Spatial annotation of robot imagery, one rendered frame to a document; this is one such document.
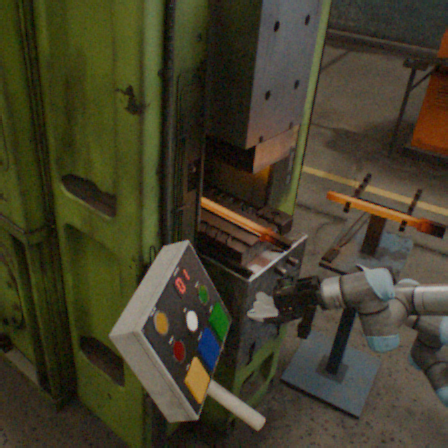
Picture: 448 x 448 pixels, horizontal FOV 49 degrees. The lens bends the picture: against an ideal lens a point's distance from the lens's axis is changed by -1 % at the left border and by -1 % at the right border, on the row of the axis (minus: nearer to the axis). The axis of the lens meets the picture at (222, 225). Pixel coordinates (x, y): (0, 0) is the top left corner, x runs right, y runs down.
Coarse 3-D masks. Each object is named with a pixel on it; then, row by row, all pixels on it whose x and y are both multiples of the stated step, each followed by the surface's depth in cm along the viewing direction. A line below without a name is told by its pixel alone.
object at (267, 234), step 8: (208, 200) 182; (216, 208) 178; (224, 208) 178; (232, 216) 175; (240, 216) 175; (248, 224) 171; (256, 224) 172; (264, 232) 167; (272, 232) 168; (264, 240) 168; (272, 240) 167; (280, 240) 164; (288, 240) 164; (288, 248) 164
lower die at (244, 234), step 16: (208, 208) 179; (240, 208) 182; (224, 224) 173; (240, 224) 172; (208, 240) 170; (224, 240) 167; (240, 240) 167; (256, 240) 167; (240, 256) 163; (256, 256) 171
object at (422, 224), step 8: (328, 192) 189; (336, 192) 189; (336, 200) 188; (344, 200) 186; (352, 200) 185; (360, 200) 186; (360, 208) 184; (368, 208) 183; (376, 208) 182; (384, 208) 183; (384, 216) 181; (392, 216) 180; (400, 216) 178; (408, 216) 179; (408, 224) 178; (416, 224) 176; (424, 224) 176; (432, 224) 174; (440, 224) 174; (424, 232) 177; (432, 232) 176; (440, 232) 174
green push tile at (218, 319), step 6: (216, 306) 131; (216, 312) 130; (222, 312) 133; (210, 318) 127; (216, 318) 129; (222, 318) 132; (210, 324) 127; (216, 324) 129; (222, 324) 132; (216, 330) 128; (222, 330) 131; (222, 336) 130
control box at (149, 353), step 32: (160, 256) 126; (192, 256) 128; (160, 288) 112; (192, 288) 124; (128, 320) 106; (128, 352) 105; (160, 352) 105; (192, 352) 116; (160, 384) 108; (192, 416) 111
